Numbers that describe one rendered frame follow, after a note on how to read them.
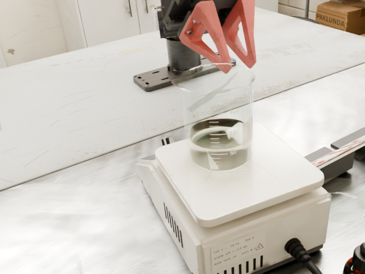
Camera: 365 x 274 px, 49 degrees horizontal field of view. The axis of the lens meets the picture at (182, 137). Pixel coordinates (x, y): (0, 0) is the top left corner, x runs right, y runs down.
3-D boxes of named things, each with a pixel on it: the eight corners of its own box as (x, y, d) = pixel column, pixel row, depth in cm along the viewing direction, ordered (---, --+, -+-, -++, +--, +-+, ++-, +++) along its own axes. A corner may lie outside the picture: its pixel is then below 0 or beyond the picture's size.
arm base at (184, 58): (237, 25, 76) (217, 18, 81) (140, 50, 69) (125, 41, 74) (238, 65, 80) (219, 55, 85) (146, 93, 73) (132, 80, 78)
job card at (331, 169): (272, 174, 49) (273, 145, 47) (324, 148, 53) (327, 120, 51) (310, 200, 45) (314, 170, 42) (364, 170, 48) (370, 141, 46)
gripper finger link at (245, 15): (282, 45, 46) (246, -20, 48) (231, 56, 42) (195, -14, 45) (254, 77, 51) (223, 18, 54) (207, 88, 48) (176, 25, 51)
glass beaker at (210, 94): (246, 138, 41) (245, 58, 37) (262, 175, 36) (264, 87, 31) (177, 146, 41) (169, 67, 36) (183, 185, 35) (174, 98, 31)
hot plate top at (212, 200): (151, 155, 41) (150, 148, 40) (255, 124, 44) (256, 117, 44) (201, 231, 31) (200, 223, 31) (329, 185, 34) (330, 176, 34)
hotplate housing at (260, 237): (136, 179, 51) (126, 123, 47) (228, 150, 55) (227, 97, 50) (214, 325, 33) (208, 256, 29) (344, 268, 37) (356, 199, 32)
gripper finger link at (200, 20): (277, 46, 45) (241, -19, 48) (225, 57, 42) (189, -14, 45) (249, 78, 51) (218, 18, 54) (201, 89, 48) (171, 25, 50)
